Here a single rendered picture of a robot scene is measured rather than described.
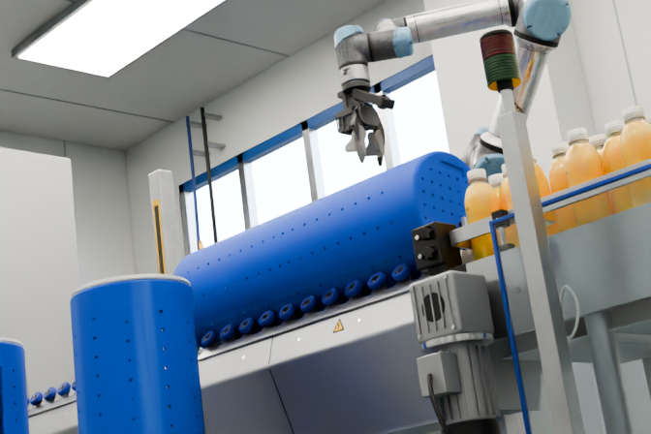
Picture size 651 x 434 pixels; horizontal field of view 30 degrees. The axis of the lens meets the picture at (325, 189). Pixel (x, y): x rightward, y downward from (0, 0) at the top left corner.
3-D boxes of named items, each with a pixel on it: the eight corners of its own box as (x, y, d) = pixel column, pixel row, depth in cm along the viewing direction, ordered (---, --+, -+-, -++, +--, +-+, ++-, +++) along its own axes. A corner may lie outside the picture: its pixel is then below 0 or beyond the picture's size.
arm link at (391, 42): (408, 20, 311) (365, 27, 312) (410, 28, 300) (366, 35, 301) (413, 49, 314) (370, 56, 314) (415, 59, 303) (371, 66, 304)
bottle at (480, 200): (499, 269, 254) (484, 185, 259) (515, 260, 248) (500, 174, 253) (469, 270, 251) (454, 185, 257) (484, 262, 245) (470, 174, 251)
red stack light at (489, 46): (497, 69, 230) (493, 50, 231) (524, 56, 226) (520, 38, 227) (476, 62, 225) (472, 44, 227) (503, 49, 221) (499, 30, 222)
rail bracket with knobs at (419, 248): (445, 281, 255) (437, 233, 258) (471, 272, 251) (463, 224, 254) (414, 277, 248) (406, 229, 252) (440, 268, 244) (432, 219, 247)
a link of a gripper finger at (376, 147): (374, 170, 304) (362, 136, 305) (390, 163, 300) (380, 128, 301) (365, 171, 302) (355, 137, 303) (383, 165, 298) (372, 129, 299)
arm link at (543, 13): (505, 187, 324) (570, -11, 308) (511, 204, 310) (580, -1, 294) (461, 175, 324) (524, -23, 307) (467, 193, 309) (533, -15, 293)
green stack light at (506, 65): (501, 93, 228) (497, 70, 230) (529, 81, 224) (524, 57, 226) (480, 87, 224) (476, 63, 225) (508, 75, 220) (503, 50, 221)
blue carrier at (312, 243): (251, 359, 336) (248, 262, 347) (501, 280, 279) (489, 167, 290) (168, 344, 317) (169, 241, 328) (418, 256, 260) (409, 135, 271)
